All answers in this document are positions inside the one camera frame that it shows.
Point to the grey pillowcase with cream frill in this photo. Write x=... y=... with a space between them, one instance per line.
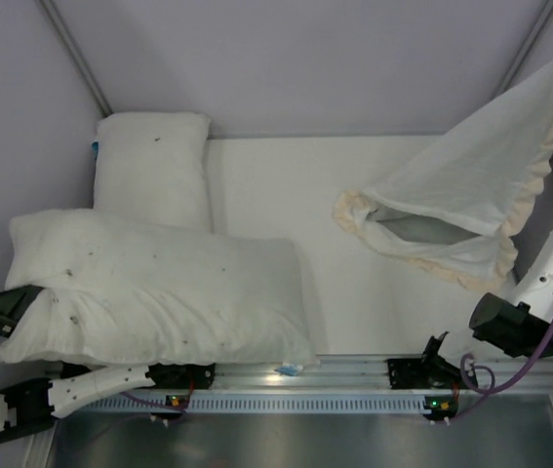
x=454 y=209

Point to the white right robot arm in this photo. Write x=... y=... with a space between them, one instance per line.
x=521 y=325

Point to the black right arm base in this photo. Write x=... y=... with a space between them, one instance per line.
x=421 y=374

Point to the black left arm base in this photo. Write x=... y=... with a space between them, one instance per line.
x=181 y=377

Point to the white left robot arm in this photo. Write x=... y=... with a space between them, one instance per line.
x=34 y=405

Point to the blue label on bare pillow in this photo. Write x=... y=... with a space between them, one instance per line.
x=95 y=146

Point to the bare white pillow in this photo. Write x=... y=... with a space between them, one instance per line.
x=150 y=168

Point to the blue white pillow label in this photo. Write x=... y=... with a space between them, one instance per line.
x=290 y=369

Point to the perforated grey cable duct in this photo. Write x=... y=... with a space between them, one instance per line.
x=278 y=403

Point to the left aluminium frame post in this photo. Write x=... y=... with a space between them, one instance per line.
x=50 y=11

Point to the aluminium frame post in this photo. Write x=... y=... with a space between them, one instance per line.
x=50 y=11
x=538 y=26

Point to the aluminium mounting rail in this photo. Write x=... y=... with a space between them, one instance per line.
x=364 y=372

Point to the right aluminium frame post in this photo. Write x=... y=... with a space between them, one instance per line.
x=538 y=26

